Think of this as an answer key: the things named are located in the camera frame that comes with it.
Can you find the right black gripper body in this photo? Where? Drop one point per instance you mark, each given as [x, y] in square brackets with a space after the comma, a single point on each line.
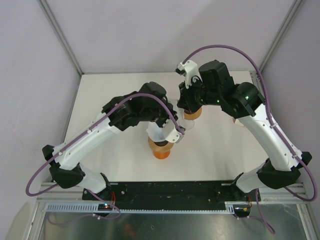
[197, 95]

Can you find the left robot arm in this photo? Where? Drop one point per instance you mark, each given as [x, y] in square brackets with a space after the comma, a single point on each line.
[64, 159]

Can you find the single white paper filter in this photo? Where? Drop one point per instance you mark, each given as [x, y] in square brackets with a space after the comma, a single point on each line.
[155, 133]

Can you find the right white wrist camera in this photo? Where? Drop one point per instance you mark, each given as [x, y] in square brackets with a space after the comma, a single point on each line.
[190, 71]

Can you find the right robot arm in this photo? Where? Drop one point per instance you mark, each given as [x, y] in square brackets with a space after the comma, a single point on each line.
[281, 168]

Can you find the clear glass carafe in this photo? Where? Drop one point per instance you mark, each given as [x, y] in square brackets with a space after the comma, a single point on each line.
[189, 124]

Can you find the white paper coffee filters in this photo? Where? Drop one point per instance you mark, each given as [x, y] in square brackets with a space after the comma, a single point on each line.
[237, 122]

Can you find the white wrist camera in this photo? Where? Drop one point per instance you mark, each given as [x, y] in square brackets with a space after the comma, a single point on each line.
[190, 71]
[171, 134]

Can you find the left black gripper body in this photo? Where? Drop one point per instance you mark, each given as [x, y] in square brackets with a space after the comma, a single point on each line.
[159, 115]

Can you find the aluminium frame rail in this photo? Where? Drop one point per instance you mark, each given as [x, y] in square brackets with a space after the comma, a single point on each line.
[282, 196]

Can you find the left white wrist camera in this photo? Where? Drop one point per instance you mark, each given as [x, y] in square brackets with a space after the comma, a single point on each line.
[171, 134]

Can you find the orange glass carafe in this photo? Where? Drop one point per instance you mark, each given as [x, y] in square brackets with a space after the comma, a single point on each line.
[161, 155]

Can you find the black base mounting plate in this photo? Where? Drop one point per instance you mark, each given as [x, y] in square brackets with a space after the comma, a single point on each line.
[162, 193]

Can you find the white slotted cable duct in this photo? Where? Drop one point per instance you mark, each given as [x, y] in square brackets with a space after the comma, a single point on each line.
[96, 207]

